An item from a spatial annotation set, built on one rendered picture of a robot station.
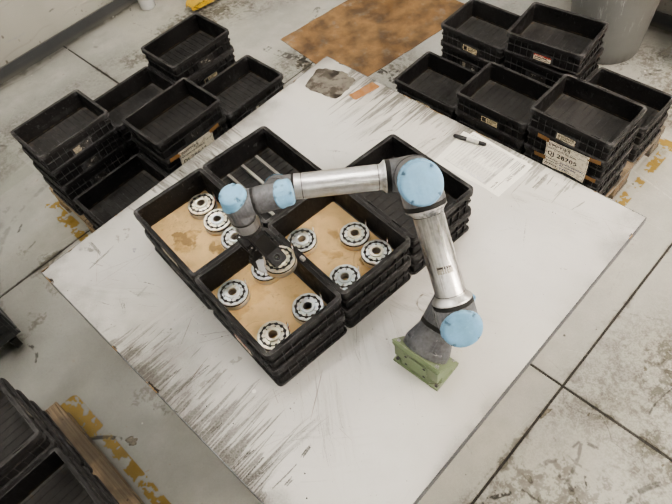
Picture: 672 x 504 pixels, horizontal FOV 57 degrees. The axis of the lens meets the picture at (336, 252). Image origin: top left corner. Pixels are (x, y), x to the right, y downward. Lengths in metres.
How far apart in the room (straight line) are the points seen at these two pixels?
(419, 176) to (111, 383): 1.95
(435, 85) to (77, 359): 2.32
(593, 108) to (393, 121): 0.97
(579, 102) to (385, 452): 1.94
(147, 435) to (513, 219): 1.78
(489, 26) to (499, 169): 1.43
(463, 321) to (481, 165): 0.96
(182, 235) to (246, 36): 2.53
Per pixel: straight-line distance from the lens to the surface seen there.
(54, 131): 3.56
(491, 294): 2.19
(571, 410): 2.81
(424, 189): 1.62
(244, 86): 3.57
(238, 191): 1.66
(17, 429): 2.60
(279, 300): 2.06
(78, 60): 4.93
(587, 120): 3.11
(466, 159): 2.57
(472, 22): 3.84
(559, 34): 3.57
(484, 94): 3.35
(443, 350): 1.92
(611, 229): 2.43
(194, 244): 2.28
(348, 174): 1.77
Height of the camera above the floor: 2.55
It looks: 54 degrees down
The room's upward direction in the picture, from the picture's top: 11 degrees counter-clockwise
